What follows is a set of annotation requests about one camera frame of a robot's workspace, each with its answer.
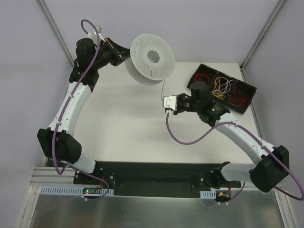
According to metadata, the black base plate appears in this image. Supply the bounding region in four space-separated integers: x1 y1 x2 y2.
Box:
73 161 241 198

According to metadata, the red wires compartment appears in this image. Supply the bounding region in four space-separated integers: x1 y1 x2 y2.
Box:
194 73 212 88
229 86 250 107

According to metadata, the white wire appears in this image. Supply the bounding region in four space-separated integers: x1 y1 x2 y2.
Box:
211 79 236 95

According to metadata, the grey plastic spool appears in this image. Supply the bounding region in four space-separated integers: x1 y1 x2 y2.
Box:
125 34 175 86

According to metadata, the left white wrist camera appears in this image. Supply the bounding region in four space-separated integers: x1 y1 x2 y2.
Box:
87 25 105 45

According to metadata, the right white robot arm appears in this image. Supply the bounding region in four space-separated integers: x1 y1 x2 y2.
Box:
163 81 289 192

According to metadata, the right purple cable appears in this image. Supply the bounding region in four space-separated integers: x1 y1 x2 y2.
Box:
165 113 304 209

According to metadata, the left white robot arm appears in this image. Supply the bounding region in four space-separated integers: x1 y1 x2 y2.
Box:
37 38 130 185

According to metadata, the purple cable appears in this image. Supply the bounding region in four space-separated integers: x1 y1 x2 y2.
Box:
53 19 110 202
165 113 304 209

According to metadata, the white cable duct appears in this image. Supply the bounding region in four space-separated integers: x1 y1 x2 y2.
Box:
40 186 114 197
199 190 217 200

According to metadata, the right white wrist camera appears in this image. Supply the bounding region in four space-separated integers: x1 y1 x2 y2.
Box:
162 95 178 115

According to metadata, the red wires left compartment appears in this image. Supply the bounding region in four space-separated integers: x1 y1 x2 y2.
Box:
194 73 212 88

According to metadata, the aluminium frame rail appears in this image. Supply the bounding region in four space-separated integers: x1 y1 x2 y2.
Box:
30 166 287 190

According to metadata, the red wires right compartment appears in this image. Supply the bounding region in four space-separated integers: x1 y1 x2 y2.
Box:
229 86 250 107

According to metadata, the black three-compartment bin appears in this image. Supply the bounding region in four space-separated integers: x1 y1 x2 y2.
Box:
187 64 257 114

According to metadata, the right white cable duct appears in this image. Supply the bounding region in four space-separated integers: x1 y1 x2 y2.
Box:
199 190 217 200

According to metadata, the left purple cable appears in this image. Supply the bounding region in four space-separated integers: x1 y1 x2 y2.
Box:
53 19 110 202

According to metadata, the left white cable duct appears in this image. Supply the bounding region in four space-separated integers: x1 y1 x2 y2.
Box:
40 186 114 197

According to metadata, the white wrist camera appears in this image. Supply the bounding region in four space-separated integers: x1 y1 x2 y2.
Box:
162 95 178 115
87 25 105 45

